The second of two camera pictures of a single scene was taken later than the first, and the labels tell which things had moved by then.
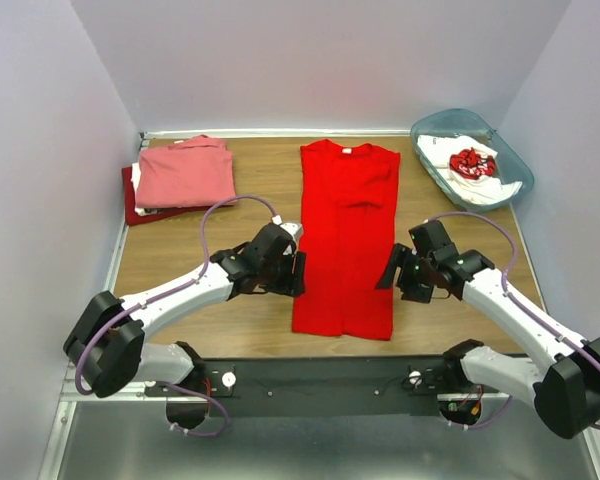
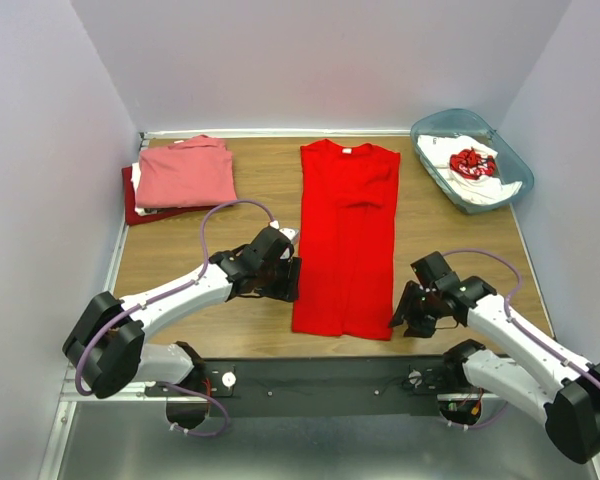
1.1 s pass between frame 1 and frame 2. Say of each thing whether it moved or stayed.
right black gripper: moved
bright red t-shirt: stayed
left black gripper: stayed
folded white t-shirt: stayed
